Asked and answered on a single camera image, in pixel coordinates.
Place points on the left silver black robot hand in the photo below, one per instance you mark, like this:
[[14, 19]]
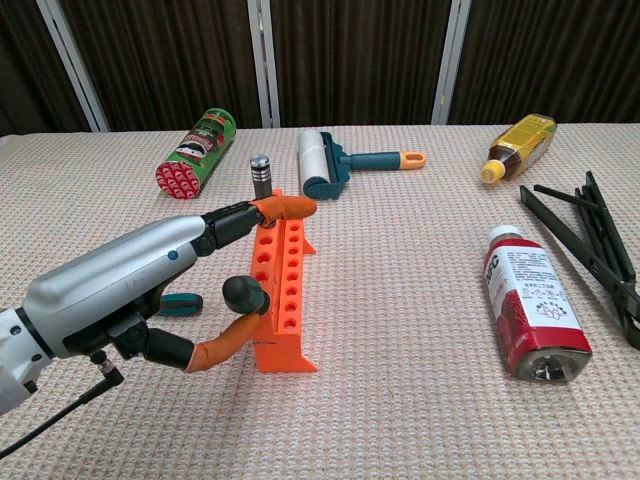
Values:
[[110, 280]]

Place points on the black metal precision screwdriver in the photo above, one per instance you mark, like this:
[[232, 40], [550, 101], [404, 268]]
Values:
[[262, 180]]

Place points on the orange screwdriver holder rack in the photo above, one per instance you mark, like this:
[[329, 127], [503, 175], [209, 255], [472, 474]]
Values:
[[285, 350]]

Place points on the green Pringles can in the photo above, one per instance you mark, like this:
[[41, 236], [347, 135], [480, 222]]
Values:
[[200, 145]]

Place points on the dark pleated partition panel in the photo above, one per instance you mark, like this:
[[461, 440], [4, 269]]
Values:
[[360, 55], [165, 55], [550, 55], [20, 60]]

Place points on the teal lint roller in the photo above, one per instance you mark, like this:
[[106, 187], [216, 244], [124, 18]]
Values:
[[317, 160]]

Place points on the beige woven tablecloth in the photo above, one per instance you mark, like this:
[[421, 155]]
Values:
[[400, 425]]

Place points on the red juice bottle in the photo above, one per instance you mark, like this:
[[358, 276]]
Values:
[[535, 300]]

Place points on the yellow tea bottle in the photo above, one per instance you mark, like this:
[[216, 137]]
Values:
[[522, 140]]

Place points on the black tongs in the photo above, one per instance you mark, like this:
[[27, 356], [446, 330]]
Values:
[[625, 300]]

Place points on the grey aluminium partition post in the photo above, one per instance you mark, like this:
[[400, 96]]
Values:
[[450, 65], [75, 65], [265, 65]]

